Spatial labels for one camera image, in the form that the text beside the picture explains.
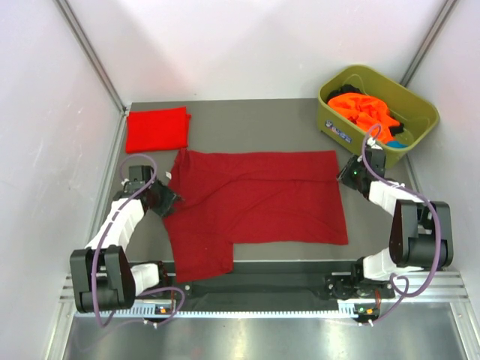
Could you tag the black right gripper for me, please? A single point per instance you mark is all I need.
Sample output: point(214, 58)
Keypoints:
point(344, 176)

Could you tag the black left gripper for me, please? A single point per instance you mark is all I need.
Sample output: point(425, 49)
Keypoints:
point(169, 198)

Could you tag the dark red t-shirt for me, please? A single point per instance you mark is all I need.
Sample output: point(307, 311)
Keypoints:
point(250, 198)

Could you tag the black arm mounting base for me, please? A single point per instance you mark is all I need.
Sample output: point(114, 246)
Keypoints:
point(261, 286)

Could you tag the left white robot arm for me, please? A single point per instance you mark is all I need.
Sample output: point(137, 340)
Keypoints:
point(102, 277)

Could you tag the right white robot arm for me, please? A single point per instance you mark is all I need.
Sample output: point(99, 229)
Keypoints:
point(420, 236)

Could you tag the blue garment in bin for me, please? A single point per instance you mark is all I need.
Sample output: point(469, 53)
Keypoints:
point(396, 145)

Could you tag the orange t-shirt in bin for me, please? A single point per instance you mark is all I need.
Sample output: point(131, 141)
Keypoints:
point(365, 111)

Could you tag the folded bright red t-shirt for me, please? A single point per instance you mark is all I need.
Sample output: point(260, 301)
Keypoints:
point(157, 130)

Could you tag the black garment in bin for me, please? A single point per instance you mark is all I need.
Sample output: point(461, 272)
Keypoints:
point(344, 89)

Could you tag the slotted grey cable duct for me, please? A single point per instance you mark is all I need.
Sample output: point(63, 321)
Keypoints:
point(156, 310)

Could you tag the right aluminium frame post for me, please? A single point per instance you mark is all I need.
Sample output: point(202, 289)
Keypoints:
point(433, 32)

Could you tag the aluminium frame post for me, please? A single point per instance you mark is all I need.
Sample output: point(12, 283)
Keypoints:
point(90, 53)
point(433, 32)

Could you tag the left aluminium frame post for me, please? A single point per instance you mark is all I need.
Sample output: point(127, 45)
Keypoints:
point(90, 53)

